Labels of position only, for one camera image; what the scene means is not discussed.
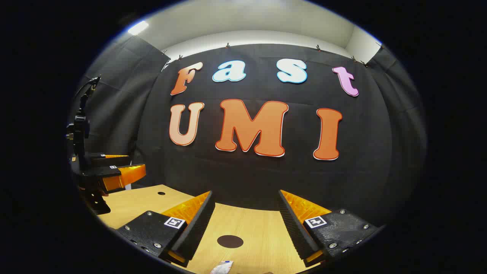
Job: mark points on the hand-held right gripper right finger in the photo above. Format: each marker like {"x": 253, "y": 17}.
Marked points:
{"x": 295, "y": 228}

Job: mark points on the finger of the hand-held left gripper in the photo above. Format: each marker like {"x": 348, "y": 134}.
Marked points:
{"x": 110, "y": 174}
{"x": 99, "y": 158}

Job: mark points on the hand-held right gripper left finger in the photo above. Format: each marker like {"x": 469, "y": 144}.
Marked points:
{"x": 198, "y": 224}

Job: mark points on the dark brown round coaster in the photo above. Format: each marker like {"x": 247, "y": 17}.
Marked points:
{"x": 230, "y": 241}

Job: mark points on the white toothpaste tube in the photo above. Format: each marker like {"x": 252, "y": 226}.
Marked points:
{"x": 221, "y": 268}

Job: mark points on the wooden desktop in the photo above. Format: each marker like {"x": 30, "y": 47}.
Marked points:
{"x": 243, "y": 224}

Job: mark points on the plain dark cloth panel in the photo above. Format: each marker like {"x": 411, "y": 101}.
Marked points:
{"x": 121, "y": 95}

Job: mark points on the black backdrop cloth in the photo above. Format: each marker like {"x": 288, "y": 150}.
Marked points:
{"x": 243, "y": 175}

